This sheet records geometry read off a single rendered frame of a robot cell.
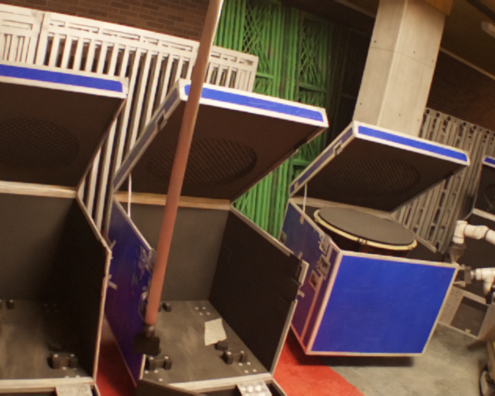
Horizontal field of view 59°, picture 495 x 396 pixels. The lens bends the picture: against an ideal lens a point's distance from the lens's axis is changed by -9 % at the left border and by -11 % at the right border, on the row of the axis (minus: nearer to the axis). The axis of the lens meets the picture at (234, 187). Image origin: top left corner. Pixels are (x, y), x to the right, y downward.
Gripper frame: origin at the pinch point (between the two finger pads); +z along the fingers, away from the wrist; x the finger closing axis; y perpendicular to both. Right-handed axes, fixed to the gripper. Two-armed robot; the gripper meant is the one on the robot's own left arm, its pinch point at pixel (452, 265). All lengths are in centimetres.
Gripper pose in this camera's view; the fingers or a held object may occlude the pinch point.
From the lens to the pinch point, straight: 375.8
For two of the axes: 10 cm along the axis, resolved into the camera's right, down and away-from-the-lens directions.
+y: -2.2, -1.0, 9.7
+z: -1.9, 9.8, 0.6
